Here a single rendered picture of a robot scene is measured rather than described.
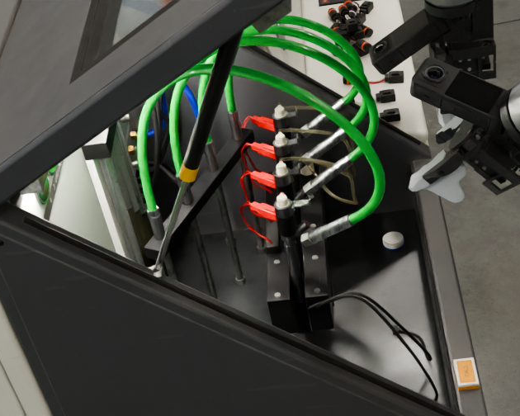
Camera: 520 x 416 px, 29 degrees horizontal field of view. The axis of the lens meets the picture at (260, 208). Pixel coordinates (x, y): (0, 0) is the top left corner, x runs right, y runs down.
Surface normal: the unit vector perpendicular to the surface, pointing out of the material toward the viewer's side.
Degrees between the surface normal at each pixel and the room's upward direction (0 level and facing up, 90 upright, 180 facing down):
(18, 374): 90
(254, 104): 90
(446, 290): 0
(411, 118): 0
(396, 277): 0
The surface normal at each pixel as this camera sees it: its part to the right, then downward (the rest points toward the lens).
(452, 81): -0.02, -0.55
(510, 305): -0.16, -0.76
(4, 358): 0.00, 0.64
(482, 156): -0.50, 0.76
